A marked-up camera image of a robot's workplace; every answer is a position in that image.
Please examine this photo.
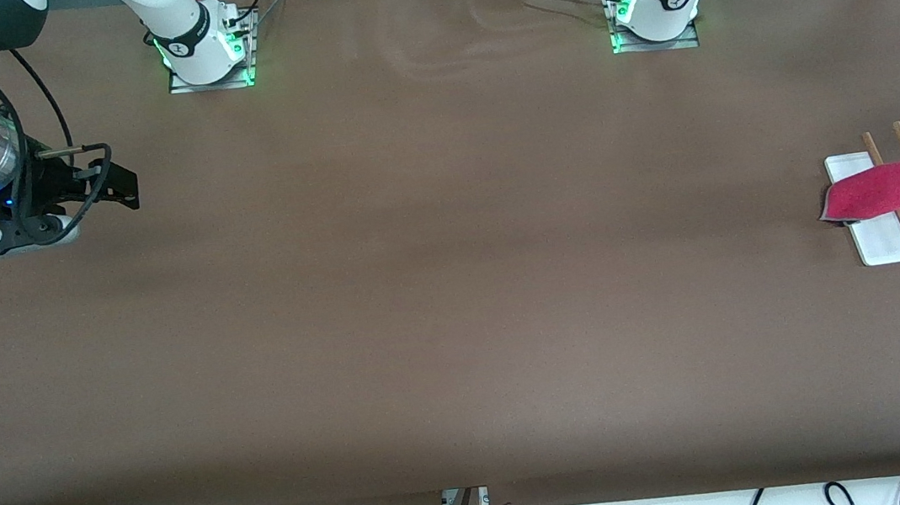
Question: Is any red and grey towel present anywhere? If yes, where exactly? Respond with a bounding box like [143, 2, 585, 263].
[812, 157, 900, 229]

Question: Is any white rack base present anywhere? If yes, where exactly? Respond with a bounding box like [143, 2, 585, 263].
[823, 148, 900, 271]

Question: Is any brown table cover sheet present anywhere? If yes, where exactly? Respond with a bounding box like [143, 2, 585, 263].
[0, 0, 900, 505]

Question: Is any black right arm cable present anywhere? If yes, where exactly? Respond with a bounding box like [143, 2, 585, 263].
[0, 22, 123, 251]

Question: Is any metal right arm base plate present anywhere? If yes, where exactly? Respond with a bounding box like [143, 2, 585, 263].
[161, 8, 264, 97]

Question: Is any small metal bracket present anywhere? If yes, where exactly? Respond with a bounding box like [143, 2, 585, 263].
[441, 486, 491, 505]

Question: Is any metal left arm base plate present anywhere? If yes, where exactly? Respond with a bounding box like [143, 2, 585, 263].
[604, 0, 701, 58]

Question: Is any looped black floor cable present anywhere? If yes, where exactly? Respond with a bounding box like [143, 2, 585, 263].
[822, 478, 859, 505]

